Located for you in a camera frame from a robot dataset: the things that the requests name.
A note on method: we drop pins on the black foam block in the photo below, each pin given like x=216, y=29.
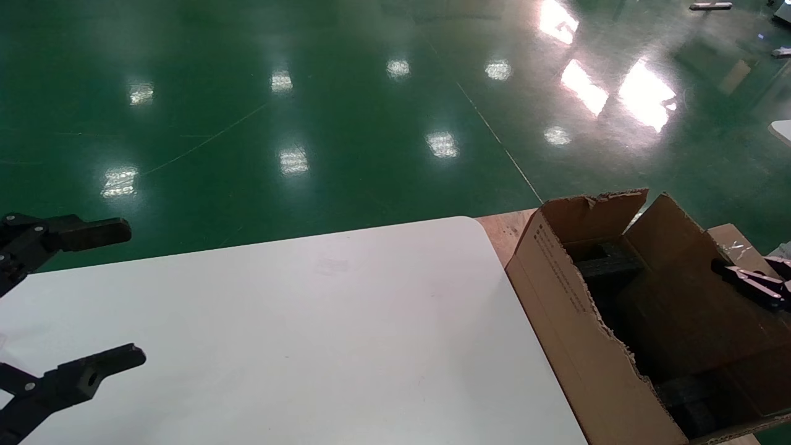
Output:
x=609, y=262
x=692, y=402

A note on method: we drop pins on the big cardboard box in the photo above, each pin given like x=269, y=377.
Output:
x=556, y=309

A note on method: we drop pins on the grey floor foot bar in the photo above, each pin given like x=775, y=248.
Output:
x=710, y=6
x=782, y=52

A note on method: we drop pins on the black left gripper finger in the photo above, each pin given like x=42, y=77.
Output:
x=93, y=233
x=74, y=380

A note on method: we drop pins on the wooden platform board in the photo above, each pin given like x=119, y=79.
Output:
x=503, y=235

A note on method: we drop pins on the grey machine base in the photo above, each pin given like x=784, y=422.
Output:
x=783, y=12

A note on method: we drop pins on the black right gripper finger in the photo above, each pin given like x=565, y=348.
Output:
x=782, y=266
x=751, y=284

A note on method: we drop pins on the white rounded panel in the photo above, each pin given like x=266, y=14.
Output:
x=782, y=131

